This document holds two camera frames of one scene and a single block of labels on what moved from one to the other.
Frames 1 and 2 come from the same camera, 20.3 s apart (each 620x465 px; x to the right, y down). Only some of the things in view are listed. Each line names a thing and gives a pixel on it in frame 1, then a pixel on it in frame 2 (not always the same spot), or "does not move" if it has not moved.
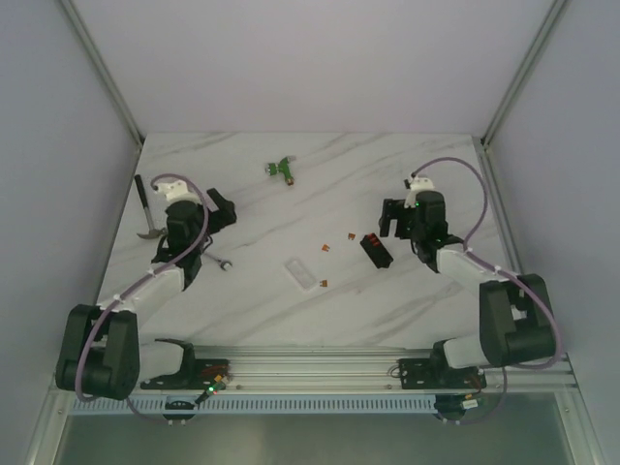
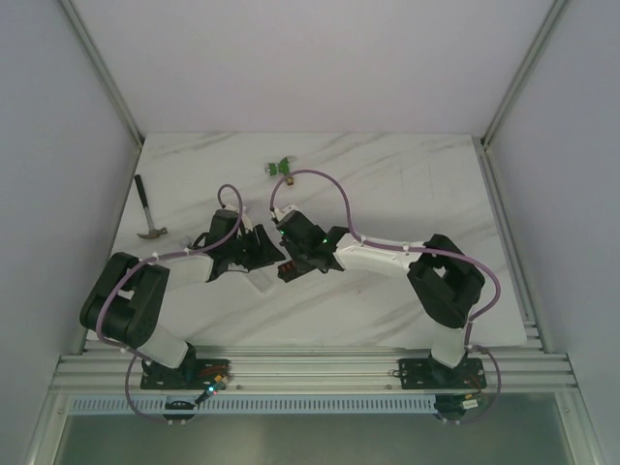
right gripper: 393,209 -> 290,249
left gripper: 219,208 -> 257,249
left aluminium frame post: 107,79 does not move
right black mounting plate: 438,374 does not move
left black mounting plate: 194,374 does not move
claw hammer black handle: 140,190 does not move
